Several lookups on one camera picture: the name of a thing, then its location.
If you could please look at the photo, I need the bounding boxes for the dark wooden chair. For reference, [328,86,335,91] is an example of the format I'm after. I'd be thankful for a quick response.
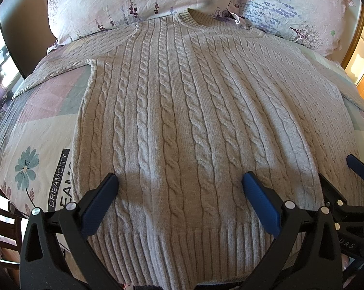
[0,188,24,288]

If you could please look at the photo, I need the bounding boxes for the right floral white pillow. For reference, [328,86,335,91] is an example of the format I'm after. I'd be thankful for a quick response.
[226,0,353,57]

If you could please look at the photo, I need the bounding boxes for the patchwork floral bed sheet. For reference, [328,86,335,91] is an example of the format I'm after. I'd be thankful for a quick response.
[0,43,93,283]

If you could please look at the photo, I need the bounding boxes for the beige cable-knit sweater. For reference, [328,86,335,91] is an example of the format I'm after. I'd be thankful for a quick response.
[21,10,364,289]

